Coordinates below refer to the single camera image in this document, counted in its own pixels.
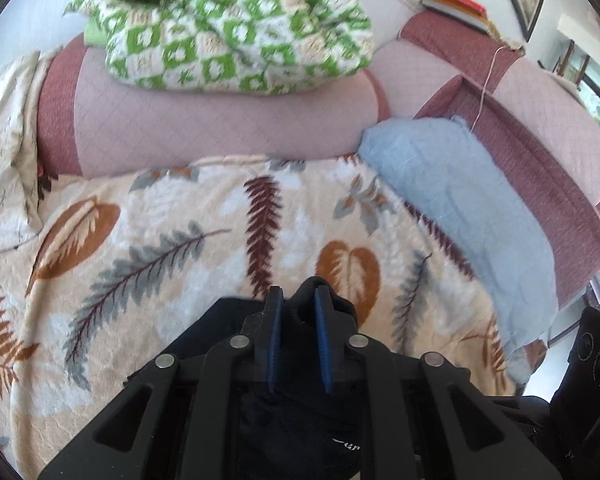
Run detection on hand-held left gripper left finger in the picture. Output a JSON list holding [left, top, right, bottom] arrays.
[[37, 285, 286, 480]]

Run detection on green checkered quilt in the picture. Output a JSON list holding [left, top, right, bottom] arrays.
[[60, 0, 376, 95]]

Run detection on light blue cloth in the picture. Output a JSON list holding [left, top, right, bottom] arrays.
[[357, 116, 559, 384]]

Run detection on black pants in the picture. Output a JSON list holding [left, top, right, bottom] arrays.
[[122, 276, 376, 480]]

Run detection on leaf print fleece blanket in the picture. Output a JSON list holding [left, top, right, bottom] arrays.
[[0, 152, 546, 480]]

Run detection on pink padded headboard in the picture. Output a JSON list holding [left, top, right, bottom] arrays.
[[35, 10, 600, 312]]

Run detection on white cable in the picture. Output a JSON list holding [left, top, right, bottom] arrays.
[[467, 45, 512, 134]]

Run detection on white twig print pillow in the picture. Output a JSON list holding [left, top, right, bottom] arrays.
[[0, 50, 47, 257]]

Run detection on wooden framed glass panel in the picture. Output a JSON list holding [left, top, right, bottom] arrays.
[[550, 12, 600, 135]]

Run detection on yellow-edged book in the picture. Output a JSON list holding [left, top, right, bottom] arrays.
[[457, 12, 502, 39]]

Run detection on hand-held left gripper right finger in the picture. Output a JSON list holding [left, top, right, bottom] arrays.
[[314, 286, 563, 480]]

